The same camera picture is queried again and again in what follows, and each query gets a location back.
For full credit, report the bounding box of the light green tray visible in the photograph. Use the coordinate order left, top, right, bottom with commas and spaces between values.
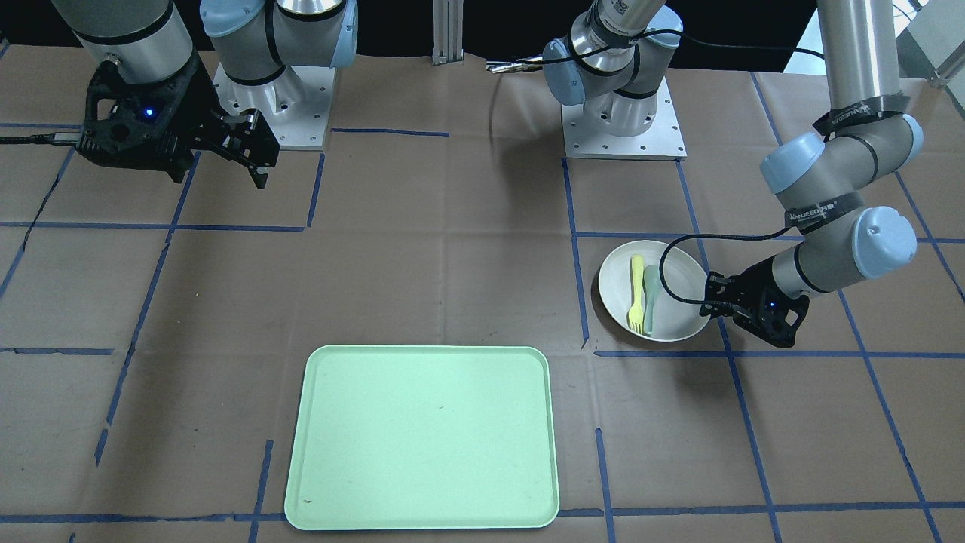
283, 345, 559, 532

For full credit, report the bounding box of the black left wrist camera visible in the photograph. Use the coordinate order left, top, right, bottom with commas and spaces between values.
733, 293, 810, 348

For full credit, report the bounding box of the teal plastic spoon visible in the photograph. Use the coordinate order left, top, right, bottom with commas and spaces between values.
642, 265, 663, 336

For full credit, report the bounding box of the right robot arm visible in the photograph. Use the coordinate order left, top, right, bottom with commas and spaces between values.
45, 1, 359, 189

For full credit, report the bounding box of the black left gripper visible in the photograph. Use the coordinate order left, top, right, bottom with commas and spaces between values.
699, 256, 800, 320

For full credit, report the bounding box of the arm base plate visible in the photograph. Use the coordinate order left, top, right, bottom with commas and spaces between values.
561, 79, 688, 161
213, 64, 338, 152

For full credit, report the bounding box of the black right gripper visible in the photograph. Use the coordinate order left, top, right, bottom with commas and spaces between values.
167, 53, 280, 189

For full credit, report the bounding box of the yellow plastic fork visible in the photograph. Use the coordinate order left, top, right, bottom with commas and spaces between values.
626, 254, 647, 336

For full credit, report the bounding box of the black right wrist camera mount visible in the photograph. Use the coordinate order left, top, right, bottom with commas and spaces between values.
76, 54, 202, 183

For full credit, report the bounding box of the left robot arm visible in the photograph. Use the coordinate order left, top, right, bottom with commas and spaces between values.
534, 1, 924, 326

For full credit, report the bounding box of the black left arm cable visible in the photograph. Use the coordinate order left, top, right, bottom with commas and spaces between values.
486, 29, 826, 305

